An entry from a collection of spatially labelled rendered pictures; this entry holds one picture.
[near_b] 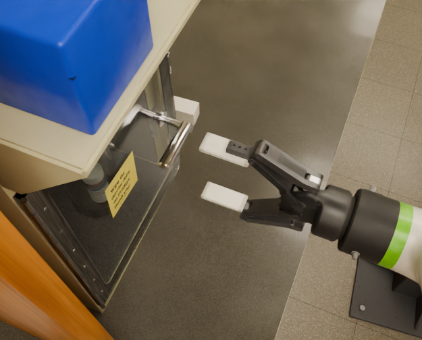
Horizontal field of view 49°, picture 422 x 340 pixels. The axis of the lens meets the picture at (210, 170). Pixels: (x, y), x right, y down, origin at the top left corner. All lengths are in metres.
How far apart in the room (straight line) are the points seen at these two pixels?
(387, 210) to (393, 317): 1.32
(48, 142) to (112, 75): 0.07
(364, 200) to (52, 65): 0.46
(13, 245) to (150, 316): 0.56
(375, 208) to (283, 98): 0.54
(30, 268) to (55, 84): 0.14
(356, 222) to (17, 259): 0.42
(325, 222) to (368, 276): 1.33
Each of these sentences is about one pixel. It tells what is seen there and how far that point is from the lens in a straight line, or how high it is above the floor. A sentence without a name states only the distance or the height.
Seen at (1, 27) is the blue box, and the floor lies 1.60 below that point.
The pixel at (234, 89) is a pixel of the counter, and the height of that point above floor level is 0.94.
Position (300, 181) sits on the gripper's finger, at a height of 1.27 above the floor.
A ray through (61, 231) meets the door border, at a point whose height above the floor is 1.28.
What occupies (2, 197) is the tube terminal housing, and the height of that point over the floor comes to 1.38.
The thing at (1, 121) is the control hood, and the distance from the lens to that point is 0.38.
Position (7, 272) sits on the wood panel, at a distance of 0.35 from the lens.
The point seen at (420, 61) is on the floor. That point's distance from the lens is 2.73.
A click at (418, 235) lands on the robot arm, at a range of 0.64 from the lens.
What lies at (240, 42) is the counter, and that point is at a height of 0.94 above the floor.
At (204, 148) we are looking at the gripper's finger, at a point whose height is 1.27.
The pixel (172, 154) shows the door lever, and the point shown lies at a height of 1.21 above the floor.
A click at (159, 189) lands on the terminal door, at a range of 0.86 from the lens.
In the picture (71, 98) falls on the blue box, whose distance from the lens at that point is 0.32.
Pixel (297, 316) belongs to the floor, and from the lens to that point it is 1.86.
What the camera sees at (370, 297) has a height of 0.02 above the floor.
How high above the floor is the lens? 1.79
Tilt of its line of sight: 59 degrees down
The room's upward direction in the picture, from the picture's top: straight up
